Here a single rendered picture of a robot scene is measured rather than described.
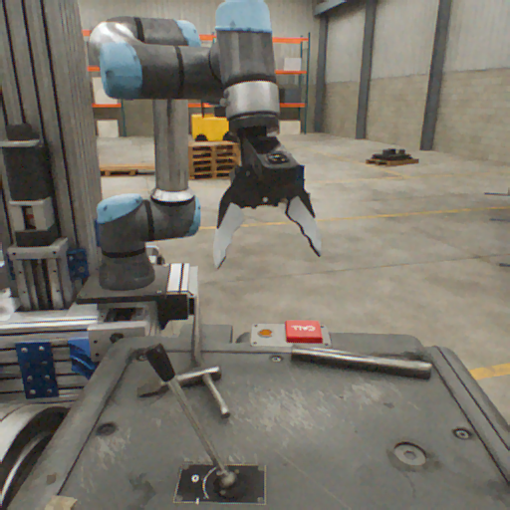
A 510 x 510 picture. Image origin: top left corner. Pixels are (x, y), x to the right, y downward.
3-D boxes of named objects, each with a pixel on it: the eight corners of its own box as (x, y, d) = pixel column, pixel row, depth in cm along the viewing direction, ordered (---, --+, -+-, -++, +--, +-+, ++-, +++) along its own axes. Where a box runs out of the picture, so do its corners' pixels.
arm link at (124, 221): (98, 242, 123) (92, 193, 118) (147, 236, 127) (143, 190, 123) (102, 255, 112) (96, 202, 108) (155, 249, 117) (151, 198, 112)
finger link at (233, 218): (215, 266, 66) (245, 212, 66) (218, 270, 60) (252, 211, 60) (196, 256, 65) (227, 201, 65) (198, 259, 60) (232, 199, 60)
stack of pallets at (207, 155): (226, 171, 1075) (226, 140, 1050) (241, 176, 1002) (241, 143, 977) (176, 174, 1024) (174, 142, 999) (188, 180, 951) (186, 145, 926)
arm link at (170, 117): (141, 231, 127) (127, 14, 100) (191, 225, 133) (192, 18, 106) (149, 250, 118) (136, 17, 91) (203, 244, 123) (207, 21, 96)
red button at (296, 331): (318, 330, 78) (319, 320, 78) (322, 348, 73) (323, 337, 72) (284, 329, 79) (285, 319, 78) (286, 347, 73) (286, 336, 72)
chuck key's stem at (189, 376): (138, 399, 59) (221, 381, 63) (136, 385, 58) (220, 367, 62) (135, 390, 61) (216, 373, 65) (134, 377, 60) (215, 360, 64)
